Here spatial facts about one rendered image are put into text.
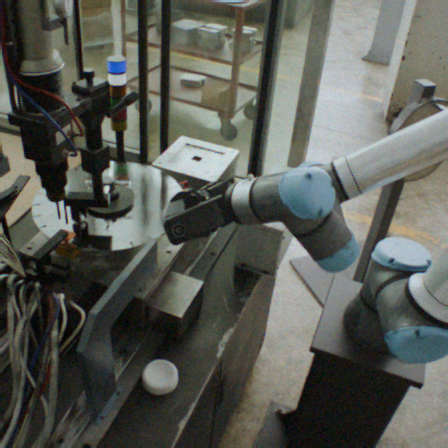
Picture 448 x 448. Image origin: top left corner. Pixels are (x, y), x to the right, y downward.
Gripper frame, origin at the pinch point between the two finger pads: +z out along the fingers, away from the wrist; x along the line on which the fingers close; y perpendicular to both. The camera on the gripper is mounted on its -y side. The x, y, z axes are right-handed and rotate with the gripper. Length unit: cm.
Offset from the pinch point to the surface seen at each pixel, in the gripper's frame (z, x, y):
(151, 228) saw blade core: 7.0, -2.0, 0.6
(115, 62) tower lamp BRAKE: 23.3, 34.8, 19.0
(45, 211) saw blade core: 23.2, 8.8, -12.0
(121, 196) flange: 15.9, 5.5, 2.2
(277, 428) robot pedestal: 40, -92, 37
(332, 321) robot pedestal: -9.6, -37.3, 24.9
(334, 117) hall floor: 137, -21, 272
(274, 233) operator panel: -0.9, -15.0, 25.5
